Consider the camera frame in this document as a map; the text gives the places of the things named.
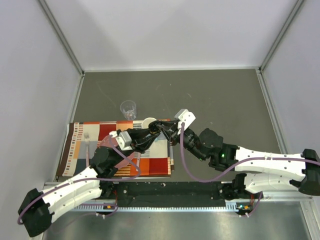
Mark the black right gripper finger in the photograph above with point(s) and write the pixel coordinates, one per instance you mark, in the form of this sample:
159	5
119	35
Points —
167	125
169	135

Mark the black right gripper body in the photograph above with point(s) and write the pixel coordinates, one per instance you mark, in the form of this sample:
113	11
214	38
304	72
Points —
176	133

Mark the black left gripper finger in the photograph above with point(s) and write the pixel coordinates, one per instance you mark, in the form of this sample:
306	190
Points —
148	141
138	133

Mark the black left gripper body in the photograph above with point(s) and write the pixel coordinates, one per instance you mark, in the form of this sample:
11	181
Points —
134	142

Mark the black case with gold line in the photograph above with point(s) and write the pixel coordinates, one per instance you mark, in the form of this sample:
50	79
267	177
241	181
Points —
153	127

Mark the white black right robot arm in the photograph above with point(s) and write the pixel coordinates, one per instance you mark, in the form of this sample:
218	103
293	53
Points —
257	171

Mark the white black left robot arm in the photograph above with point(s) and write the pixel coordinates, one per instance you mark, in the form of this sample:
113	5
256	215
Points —
40	209

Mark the blue mug white inside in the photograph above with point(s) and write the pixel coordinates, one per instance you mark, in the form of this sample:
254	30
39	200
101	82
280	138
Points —
145	123

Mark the clear plastic cup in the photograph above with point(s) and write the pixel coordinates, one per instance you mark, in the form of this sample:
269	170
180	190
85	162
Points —
129	109

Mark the pink dotted plate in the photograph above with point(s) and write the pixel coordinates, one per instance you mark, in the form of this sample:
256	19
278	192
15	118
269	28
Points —
114	158

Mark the orange patchwork placemat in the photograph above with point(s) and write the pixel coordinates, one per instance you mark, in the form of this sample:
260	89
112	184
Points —
157	161

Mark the pink handled knife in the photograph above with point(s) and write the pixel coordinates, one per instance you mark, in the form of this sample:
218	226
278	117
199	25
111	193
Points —
138	157

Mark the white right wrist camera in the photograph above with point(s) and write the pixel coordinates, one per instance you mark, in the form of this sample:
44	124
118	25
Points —
186	117

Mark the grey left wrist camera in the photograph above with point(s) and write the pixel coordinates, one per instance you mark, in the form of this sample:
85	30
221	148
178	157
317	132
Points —
123	139

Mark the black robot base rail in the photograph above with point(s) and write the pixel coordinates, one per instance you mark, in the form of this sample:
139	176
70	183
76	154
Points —
171	194

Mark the pink handled fork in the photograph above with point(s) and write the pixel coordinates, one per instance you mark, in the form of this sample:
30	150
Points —
87	143

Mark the white slotted cable duct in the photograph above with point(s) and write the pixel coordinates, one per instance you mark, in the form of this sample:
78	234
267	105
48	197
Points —
229	206

